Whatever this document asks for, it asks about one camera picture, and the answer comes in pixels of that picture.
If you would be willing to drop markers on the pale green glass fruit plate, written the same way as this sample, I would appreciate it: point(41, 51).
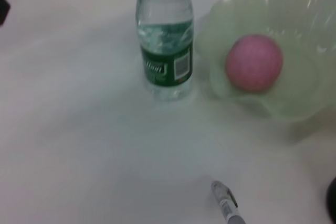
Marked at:
point(288, 98)

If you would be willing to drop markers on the grey and clear pen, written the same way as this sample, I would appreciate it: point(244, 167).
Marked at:
point(227, 203)

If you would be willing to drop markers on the clear green-labelled water bottle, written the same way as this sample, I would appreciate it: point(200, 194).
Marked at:
point(165, 64)

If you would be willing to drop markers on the black mesh cup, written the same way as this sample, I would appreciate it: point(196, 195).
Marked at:
point(332, 200)

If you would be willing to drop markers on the pink peach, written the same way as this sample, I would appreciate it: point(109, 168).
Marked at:
point(254, 61)

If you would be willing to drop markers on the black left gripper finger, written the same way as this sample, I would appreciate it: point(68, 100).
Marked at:
point(3, 9)

